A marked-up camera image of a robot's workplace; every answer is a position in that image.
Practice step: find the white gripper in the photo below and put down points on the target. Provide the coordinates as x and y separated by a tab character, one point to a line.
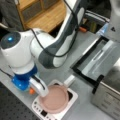
38	85

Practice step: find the pink plate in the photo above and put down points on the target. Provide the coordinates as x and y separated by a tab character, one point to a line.
56	100

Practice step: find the orange toy carrot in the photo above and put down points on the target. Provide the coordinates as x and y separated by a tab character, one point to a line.
31	91

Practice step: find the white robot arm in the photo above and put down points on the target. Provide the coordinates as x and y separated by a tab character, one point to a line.
19	48

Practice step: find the silver toaster oven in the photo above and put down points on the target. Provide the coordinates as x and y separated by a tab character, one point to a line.
105	93

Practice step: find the wooden shelf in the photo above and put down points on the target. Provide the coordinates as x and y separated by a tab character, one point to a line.
44	14

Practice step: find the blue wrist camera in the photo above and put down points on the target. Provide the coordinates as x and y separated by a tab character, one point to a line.
22	85

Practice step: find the oven door with handle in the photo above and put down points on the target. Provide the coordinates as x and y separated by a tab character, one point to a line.
92	63

